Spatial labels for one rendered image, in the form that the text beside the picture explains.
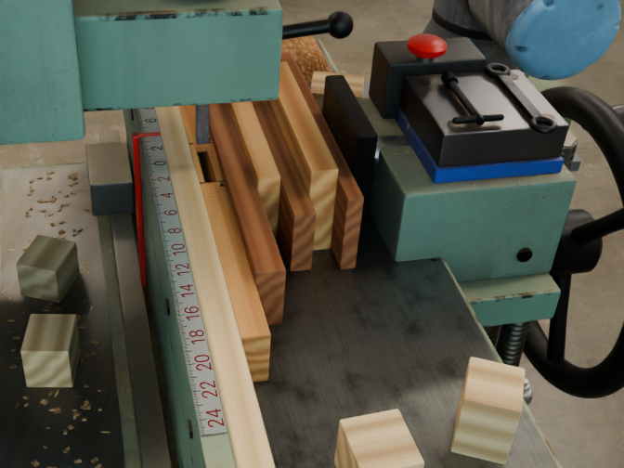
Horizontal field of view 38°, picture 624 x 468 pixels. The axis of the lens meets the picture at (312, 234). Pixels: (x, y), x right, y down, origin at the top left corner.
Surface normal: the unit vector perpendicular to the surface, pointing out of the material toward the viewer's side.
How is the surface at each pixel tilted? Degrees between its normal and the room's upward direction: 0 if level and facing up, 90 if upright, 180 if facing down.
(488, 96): 0
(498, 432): 90
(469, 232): 90
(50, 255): 0
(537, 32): 95
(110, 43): 90
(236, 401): 0
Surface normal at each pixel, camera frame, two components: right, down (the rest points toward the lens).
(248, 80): 0.25, 0.60
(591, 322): 0.07, -0.79
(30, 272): -0.22, 0.59
